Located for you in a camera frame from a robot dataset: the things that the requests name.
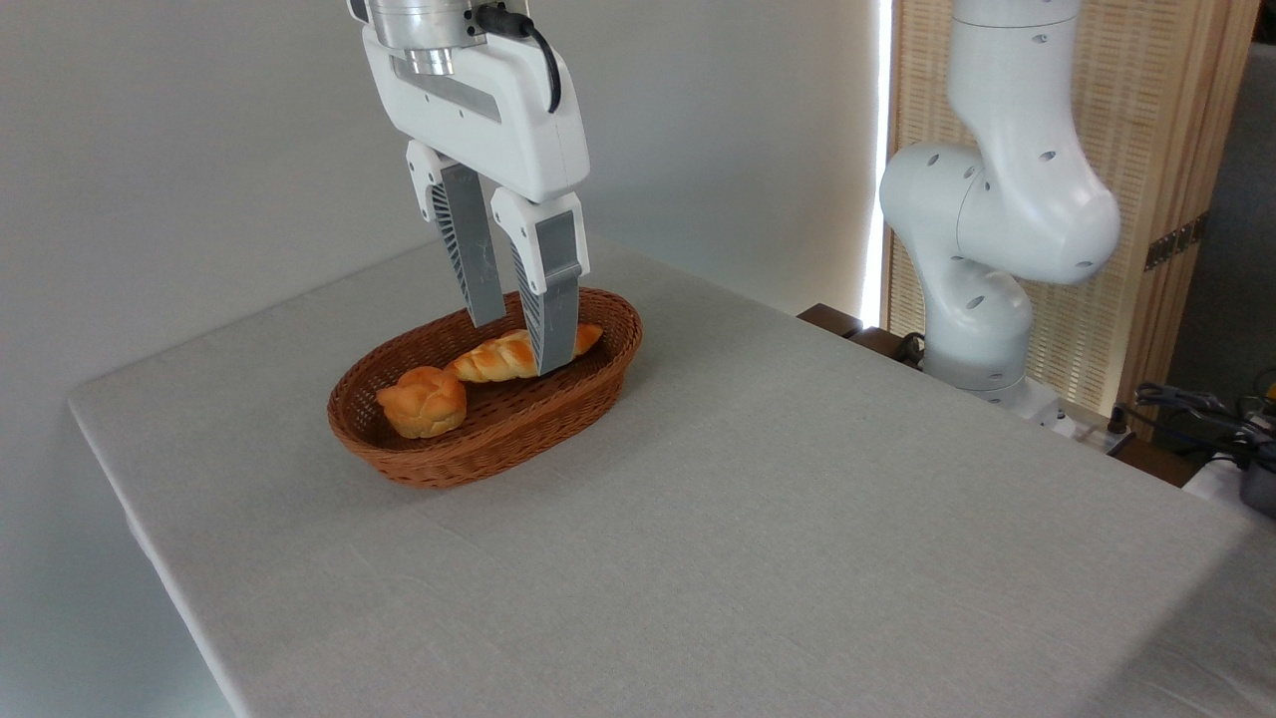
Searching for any dark metal screen hinge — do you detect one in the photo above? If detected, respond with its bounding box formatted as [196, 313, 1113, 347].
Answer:
[1143, 210, 1211, 272]

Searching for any long twisted bread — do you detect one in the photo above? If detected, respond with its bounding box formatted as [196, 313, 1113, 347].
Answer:
[444, 322, 605, 386]

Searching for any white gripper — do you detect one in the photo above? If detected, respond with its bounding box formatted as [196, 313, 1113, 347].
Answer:
[360, 22, 591, 378]

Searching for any black cable bundle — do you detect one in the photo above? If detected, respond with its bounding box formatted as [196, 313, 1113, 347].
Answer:
[1133, 381, 1276, 463]

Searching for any white power strip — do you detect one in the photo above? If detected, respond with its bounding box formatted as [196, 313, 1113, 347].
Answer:
[1055, 413, 1137, 458]

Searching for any brown wicker oval basket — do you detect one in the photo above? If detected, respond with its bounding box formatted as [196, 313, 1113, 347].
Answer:
[327, 287, 644, 490]

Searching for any round knotted bread roll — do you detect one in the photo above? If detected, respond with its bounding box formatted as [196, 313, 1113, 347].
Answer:
[376, 365, 469, 440]

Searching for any grey tablecloth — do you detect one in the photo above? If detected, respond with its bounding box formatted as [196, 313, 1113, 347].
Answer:
[67, 234, 1276, 718]

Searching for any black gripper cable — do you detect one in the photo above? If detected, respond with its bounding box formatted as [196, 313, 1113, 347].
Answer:
[476, 4, 563, 115]

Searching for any wooden slatted folding screen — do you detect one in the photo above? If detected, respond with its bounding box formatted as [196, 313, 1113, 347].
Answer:
[882, 0, 1263, 442]

